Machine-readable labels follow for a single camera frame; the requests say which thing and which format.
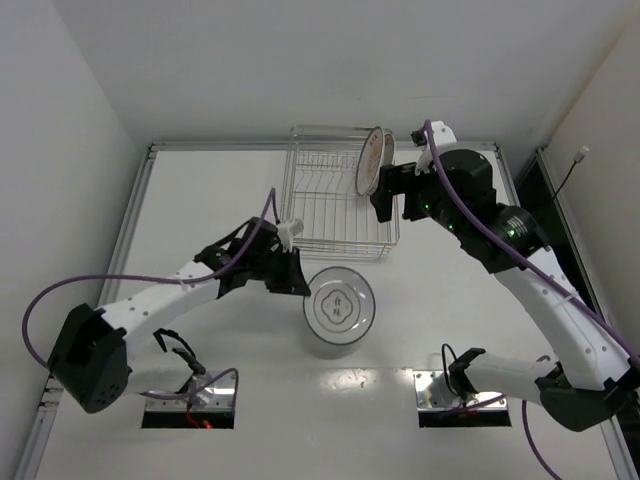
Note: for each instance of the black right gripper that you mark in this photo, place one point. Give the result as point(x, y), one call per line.
point(400, 186)

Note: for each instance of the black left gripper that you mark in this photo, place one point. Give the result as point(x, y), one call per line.
point(279, 270)

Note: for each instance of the orange sunburst plate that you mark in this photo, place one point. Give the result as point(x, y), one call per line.
point(369, 161)

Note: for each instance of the white plate with centre emblem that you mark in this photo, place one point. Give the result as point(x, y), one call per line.
point(341, 308)

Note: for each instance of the green rim lettered plate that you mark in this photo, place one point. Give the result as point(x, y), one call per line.
point(388, 149)

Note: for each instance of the metal wire dish rack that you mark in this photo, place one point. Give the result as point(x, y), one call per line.
point(319, 188)

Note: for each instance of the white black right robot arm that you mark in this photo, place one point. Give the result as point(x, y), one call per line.
point(593, 376)

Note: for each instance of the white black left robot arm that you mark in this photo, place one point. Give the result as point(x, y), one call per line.
point(92, 353)

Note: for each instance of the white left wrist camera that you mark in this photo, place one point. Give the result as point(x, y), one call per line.
point(287, 231)

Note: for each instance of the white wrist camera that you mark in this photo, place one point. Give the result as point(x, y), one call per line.
point(287, 231)
point(431, 135)

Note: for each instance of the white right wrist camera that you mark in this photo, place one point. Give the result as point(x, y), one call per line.
point(431, 135)

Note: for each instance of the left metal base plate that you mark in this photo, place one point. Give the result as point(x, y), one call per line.
point(217, 394)

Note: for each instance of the metal base plate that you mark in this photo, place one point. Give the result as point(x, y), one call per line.
point(432, 396)
point(217, 394)

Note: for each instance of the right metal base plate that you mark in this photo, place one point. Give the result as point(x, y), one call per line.
point(432, 396)

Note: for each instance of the aluminium table frame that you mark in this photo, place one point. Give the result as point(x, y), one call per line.
point(306, 411)

